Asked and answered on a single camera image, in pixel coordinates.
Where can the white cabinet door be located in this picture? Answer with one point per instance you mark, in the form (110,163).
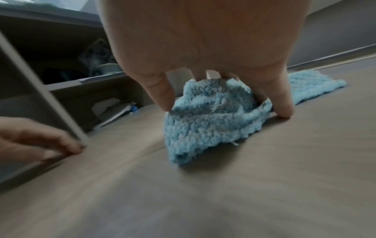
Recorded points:
(44,93)

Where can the light blue fluffy cloth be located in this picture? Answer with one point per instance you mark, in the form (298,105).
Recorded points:
(205,120)

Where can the small blue object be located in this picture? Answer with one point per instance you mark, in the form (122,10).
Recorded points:
(134,109)

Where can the person's left hand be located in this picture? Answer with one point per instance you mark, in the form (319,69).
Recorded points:
(26,137)

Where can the dark round object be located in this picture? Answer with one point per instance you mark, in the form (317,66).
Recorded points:
(63,74)

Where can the white paper sheets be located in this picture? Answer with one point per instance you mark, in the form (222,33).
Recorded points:
(110,110)

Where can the grey shelf unit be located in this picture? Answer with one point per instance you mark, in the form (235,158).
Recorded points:
(58,30)

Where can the pale green round container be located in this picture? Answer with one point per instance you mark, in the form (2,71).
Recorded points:
(110,68)

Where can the crumpled clear plastic bag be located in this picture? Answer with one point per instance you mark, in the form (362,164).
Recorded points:
(95,54)

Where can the person's right hand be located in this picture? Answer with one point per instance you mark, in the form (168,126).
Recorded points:
(199,37)

